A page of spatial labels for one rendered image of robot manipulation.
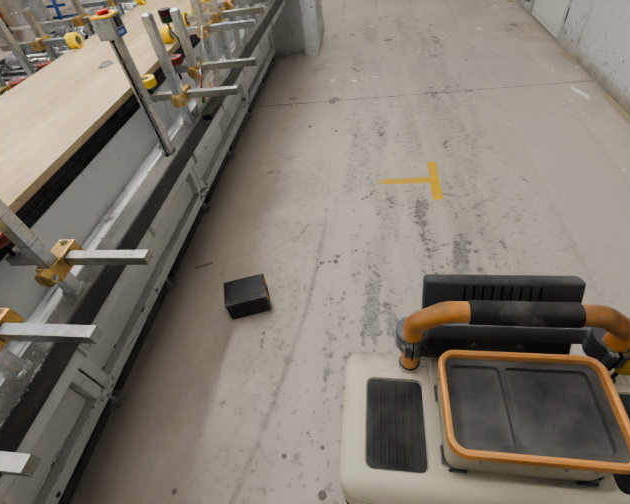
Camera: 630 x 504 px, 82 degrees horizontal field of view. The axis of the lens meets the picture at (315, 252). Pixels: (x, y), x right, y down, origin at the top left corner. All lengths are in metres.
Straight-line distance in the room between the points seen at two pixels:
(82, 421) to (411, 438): 1.32
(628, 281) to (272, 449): 1.72
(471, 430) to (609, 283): 1.61
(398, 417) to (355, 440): 0.08
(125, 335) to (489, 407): 1.54
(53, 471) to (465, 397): 1.43
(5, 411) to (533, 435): 1.07
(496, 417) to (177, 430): 1.33
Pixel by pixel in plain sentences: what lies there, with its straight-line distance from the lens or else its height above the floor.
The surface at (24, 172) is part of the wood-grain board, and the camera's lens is 1.55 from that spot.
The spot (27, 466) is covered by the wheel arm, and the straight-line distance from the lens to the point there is 0.89.
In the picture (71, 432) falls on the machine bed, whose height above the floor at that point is 0.17.
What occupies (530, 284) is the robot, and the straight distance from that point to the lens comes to 0.70.
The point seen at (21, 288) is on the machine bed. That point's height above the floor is 0.70.
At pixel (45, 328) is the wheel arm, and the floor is 0.84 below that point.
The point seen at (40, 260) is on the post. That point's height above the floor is 0.86.
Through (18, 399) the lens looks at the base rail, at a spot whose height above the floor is 0.70.
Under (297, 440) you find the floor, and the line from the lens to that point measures 1.55.
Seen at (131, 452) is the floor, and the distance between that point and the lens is 1.77.
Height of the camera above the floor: 1.47
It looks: 46 degrees down
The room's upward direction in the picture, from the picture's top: 11 degrees counter-clockwise
